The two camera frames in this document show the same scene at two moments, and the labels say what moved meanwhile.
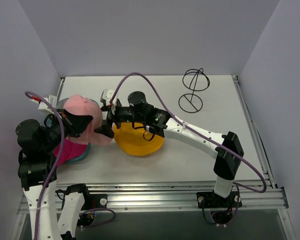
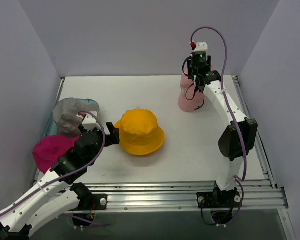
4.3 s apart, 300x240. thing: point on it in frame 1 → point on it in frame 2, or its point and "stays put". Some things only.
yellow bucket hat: (136, 141) stays put
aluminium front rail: (181, 197) stays put
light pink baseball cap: (81, 106) → (190, 99)
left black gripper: (65, 124) → (109, 134)
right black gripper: (110, 117) → (190, 69)
